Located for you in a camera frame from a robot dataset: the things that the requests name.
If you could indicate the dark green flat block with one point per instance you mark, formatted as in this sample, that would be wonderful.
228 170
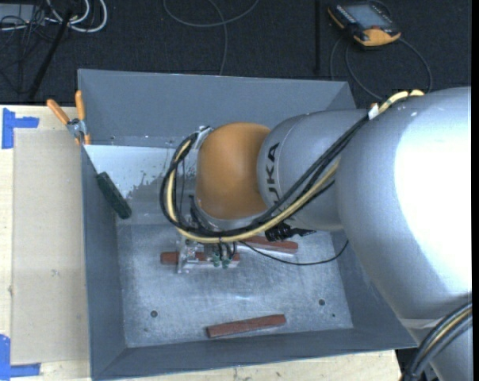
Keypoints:
112 195

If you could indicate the pale wood flat board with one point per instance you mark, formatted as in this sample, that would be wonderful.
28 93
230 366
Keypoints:
45 232

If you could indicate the grey metal bin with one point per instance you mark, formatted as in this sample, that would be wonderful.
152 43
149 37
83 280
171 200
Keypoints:
164 300

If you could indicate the red-brown flat block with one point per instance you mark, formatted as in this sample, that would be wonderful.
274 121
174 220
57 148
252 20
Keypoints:
169 257
247 325
281 245

